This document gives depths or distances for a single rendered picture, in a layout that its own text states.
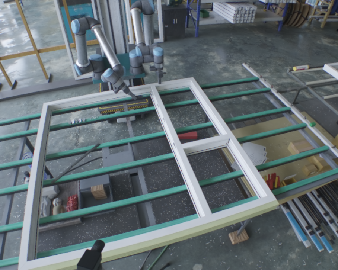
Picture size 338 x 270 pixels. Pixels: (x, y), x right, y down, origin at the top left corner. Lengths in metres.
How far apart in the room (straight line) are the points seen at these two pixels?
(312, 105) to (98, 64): 2.59
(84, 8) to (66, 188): 4.32
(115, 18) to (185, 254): 2.59
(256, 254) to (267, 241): 0.17
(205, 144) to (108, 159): 0.72
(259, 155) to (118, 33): 2.09
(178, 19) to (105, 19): 3.08
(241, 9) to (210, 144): 4.71
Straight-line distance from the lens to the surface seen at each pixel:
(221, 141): 1.69
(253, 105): 3.71
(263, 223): 2.47
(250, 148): 2.09
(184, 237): 1.29
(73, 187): 1.93
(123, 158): 1.65
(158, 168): 1.89
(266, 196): 1.47
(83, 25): 2.30
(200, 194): 1.37
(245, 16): 6.07
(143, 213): 1.72
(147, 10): 2.52
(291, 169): 2.09
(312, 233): 2.19
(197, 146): 1.62
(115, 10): 2.79
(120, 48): 2.94
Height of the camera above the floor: 2.12
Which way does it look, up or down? 46 degrees down
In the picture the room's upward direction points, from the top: straight up
